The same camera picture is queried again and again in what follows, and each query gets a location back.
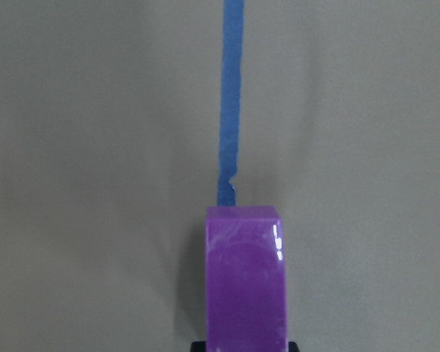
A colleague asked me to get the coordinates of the brown paper table cover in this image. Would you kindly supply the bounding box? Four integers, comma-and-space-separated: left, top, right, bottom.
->
0, 1, 440, 351

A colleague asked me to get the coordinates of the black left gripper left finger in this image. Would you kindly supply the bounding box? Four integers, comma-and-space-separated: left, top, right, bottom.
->
190, 343, 206, 352

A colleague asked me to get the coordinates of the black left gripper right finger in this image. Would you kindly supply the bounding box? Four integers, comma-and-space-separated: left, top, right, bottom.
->
288, 342, 300, 352

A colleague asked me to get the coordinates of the purple trapezoid block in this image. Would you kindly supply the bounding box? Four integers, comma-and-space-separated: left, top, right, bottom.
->
205, 206, 288, 351

